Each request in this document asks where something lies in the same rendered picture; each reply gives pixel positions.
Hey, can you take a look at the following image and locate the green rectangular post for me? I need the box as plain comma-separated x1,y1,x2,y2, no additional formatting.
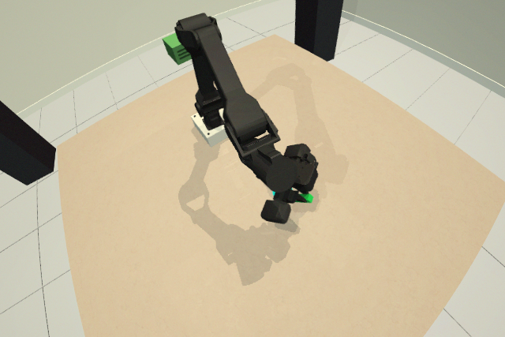
296,193,313,204

